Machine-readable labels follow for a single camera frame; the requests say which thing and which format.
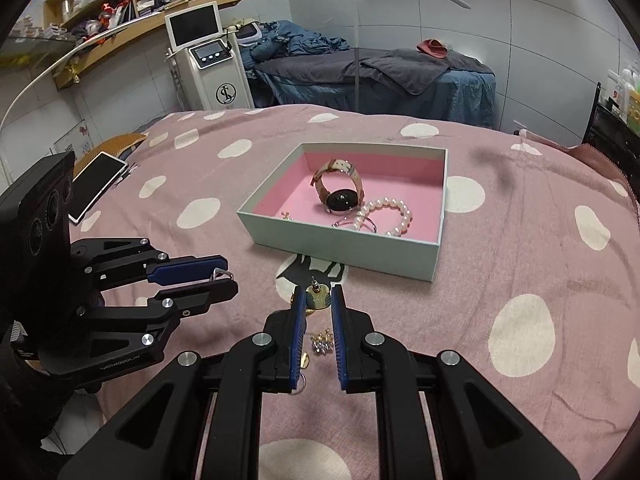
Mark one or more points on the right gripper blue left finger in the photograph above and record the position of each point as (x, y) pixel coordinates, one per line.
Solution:
(200, 417)

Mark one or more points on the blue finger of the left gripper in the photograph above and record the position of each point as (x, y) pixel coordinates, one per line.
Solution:
(166, 307)
(187, 265)

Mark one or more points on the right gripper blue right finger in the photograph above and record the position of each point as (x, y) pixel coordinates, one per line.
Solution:
(437, 416)

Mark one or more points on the small gold clip earring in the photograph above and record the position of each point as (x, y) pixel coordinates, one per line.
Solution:
(318, 296)

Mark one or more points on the gold heart earring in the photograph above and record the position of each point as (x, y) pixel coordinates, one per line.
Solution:
(304, 361)

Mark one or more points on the large silver bangle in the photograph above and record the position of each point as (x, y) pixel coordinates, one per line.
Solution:
(356, 223)

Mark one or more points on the white framed tablet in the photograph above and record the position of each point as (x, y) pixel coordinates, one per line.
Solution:
(92, 182)

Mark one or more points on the wooden chair seat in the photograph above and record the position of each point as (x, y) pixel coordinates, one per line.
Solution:
(118, 146)

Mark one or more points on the gold crystal cluster brooch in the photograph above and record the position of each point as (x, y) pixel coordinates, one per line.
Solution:
(322, 343)

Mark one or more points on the pink polka dot bedspread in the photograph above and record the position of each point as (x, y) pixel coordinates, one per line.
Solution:
(519, 254)

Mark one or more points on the pale green pink-lined box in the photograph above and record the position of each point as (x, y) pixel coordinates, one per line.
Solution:
(398, 228)

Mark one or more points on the white beauty machine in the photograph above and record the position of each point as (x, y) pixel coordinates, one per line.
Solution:
(205, 57)

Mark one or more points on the blue crumpled bedding pile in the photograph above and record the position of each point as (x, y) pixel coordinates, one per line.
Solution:
(283, 39)

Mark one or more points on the massage bed dark blanket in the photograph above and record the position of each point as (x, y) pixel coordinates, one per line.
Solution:
(456, 88)

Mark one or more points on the red cloth on bed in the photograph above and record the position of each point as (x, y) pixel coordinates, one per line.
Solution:
(433, 48)

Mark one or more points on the black metal trolley rack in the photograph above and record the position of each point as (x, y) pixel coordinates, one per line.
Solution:
(612, 137)

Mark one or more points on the green lotion bottle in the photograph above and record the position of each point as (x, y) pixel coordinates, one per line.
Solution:
(633, 103)

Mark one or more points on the white pump bottle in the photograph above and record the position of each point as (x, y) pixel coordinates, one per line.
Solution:
(613, 99)

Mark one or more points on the pink strap wristwatch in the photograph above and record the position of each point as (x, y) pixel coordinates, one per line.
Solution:
(339, 186)

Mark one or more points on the wooden wall shelf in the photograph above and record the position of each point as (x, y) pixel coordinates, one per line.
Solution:
(125, 15)

